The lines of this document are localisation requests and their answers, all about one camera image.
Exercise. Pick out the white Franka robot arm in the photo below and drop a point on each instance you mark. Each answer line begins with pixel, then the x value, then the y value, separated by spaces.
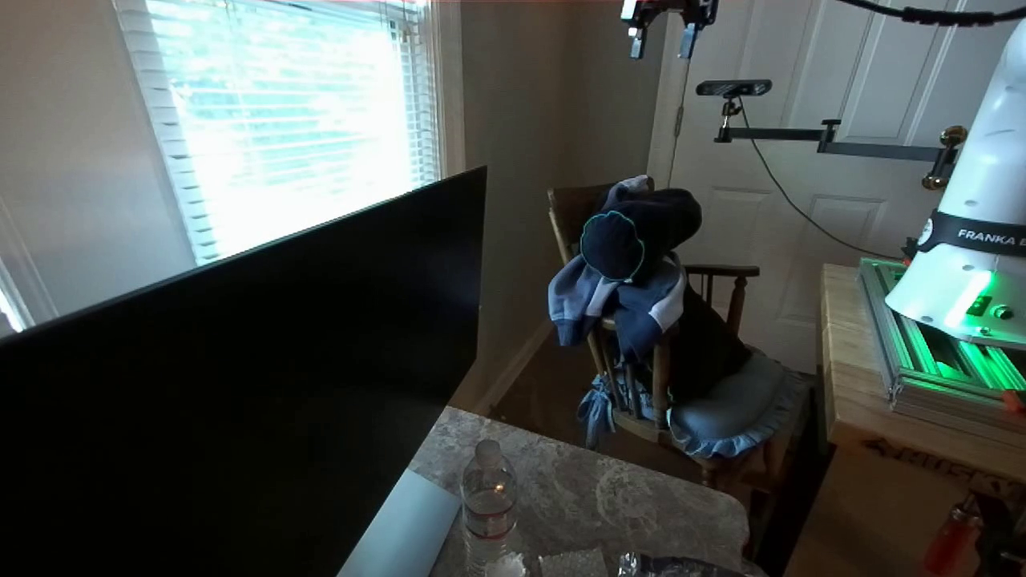
pixel 983 160

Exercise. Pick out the red tool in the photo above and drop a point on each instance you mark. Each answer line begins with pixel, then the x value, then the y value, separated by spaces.
pixel 950 547

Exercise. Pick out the black camera on mount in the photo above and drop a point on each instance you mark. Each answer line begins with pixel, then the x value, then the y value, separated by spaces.
pixel 735 87

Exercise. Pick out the dark blue hooded garment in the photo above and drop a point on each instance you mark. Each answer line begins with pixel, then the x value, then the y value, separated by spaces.
pixel 641 230

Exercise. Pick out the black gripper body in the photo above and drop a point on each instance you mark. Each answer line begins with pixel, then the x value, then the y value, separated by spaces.
pixel 668 9

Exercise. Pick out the light wooden robot table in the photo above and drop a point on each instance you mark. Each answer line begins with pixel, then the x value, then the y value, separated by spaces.
pixel 850 365

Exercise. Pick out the window with white blinds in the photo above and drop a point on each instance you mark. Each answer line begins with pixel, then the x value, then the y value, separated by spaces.
pixel 290 116

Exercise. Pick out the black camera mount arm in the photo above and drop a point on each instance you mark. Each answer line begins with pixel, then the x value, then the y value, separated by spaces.
pixel 855 148

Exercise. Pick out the clear plastic water bottle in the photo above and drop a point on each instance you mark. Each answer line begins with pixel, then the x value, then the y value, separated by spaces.
pixel 487 515

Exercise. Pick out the blue and white jacket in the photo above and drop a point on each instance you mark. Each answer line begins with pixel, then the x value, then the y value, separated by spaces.
pixel 581 292

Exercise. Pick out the light blue flat sheet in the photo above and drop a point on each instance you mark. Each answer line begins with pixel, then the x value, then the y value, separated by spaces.
pixel 411 529

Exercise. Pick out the blue seat cushion with ties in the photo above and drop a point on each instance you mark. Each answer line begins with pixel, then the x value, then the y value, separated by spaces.
pixel 738 413

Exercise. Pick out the brass door knob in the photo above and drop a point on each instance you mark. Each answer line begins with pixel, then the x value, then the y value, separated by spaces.
pixel 950 148

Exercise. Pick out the black flat screen TV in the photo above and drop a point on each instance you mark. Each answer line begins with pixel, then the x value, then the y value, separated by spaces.
pixel 213 405

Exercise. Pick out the brown wooden chair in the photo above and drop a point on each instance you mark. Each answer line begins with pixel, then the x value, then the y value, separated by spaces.
pixel 564 220

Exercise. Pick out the green lit metal base plate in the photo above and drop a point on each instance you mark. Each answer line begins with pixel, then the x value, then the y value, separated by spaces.
pixel 932 365

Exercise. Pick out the black garment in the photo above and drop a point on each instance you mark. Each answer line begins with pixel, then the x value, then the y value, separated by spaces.
pixel 699 341

